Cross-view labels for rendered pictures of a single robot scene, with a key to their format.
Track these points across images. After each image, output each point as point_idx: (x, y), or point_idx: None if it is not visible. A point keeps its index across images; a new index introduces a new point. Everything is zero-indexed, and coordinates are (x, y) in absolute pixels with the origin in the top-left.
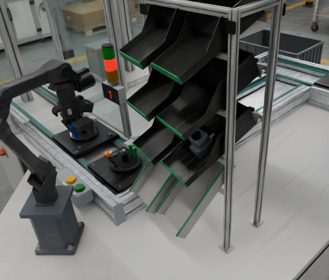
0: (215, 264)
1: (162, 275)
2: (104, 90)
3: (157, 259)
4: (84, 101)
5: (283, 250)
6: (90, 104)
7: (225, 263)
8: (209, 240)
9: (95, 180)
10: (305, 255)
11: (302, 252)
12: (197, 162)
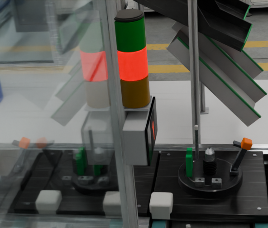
0: (227, 107)
1: None
2: (150, 141)
3: None
4: None
5: (165, 91)
6: None
7: (219, 104)
8: (208, 120)
9: None
10: (156, 83)
11: (155, 85)
12: (219, 5)
